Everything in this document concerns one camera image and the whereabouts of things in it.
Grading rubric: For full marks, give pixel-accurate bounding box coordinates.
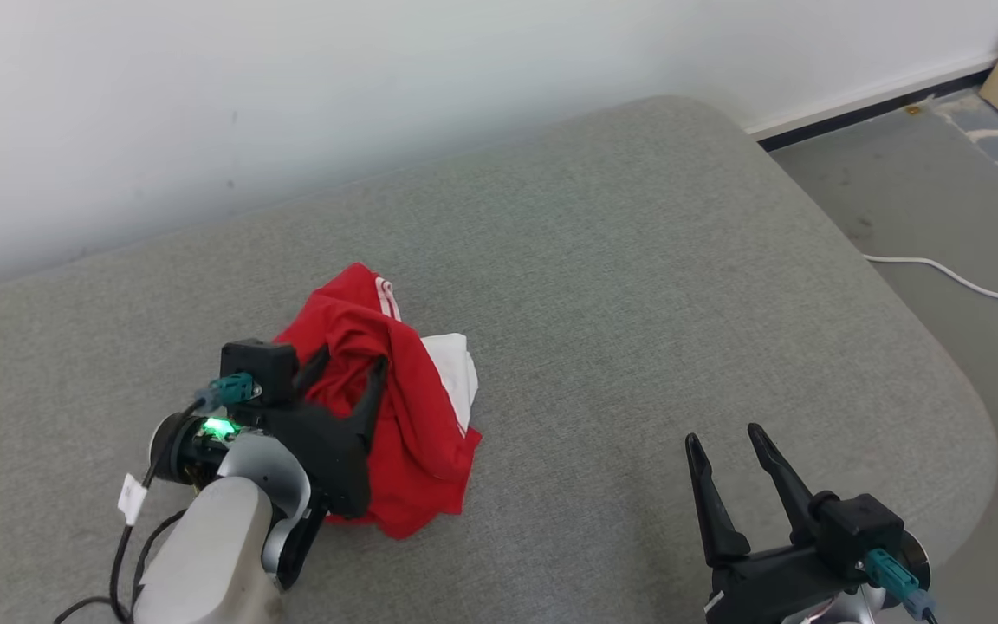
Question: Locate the teal right camera connector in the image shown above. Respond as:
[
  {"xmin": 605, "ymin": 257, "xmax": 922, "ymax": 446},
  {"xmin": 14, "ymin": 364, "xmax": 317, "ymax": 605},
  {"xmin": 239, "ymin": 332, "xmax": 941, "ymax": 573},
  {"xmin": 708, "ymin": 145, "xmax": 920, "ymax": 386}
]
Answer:
[{"xmin": 864, "ymin": 548, "xmax": 938, "ymax": 620}]

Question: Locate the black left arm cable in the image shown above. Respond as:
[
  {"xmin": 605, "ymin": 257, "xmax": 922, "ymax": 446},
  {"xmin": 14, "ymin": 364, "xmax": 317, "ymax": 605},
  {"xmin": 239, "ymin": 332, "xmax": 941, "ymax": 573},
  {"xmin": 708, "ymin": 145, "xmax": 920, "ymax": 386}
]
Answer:
[{"xmin": 53, "ymin": 394, "xmax": 216, "ymax": 624}]

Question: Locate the red garment with white stripes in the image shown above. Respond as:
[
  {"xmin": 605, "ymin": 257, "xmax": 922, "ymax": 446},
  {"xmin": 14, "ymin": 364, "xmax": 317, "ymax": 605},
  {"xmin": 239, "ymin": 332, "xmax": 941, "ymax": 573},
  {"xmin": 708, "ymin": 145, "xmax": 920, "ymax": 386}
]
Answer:
[{"xmin": 271, "ymin": 263, "xmax": 483, "ymax": 541}]

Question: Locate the teal camera connector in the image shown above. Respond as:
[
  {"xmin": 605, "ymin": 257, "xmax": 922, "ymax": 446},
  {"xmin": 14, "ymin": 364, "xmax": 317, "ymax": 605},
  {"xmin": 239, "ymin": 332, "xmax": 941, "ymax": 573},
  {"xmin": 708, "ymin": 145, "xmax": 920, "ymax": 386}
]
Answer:
[
  {"xmin": 196, "ymin": 372, "xmax": 257, "ymax": 410},
  {"xmin": 864, "ymin": 548, "xmax": 938, "ymax": 620}
]

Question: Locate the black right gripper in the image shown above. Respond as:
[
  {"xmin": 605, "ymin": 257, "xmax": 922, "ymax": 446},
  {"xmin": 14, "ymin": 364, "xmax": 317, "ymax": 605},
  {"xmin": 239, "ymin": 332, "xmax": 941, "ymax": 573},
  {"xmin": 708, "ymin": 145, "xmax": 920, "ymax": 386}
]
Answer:
[{"xmin": 684, "ymin": 422, "xmax": 865, "ymax": 624}]

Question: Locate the teal left camera connector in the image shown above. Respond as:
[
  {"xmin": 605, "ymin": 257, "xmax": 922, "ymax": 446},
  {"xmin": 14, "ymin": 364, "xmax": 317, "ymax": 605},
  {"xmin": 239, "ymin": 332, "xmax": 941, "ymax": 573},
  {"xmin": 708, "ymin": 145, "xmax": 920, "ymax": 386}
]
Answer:
[{"xmin": 196, "ymin": 372, "xmax": 257, "ymax": 410}]

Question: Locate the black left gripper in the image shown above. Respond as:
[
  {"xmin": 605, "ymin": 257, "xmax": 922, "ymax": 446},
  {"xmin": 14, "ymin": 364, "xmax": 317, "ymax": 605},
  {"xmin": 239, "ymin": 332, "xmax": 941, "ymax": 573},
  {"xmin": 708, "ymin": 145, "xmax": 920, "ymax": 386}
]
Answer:
[{"xmin": 243, "ymin": 343, "xmax": 391, "ymax": 522}]

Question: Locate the white cable tag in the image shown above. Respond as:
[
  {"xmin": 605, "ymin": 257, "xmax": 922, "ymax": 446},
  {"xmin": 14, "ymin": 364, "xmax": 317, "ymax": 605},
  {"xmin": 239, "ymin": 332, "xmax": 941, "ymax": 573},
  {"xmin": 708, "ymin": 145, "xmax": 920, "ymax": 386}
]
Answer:
[{"xmin": 116, "ymin": 473, "xmax": 150, "ymax": 527}]

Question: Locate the white floor cable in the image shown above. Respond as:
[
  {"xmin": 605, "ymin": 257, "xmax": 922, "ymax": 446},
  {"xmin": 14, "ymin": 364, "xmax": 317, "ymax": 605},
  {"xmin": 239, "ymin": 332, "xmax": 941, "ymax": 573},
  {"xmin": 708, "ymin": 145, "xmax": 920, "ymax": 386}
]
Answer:
[{"xmin": 863, "ymin": 254, "xmax": 998, "ymax": 317}]

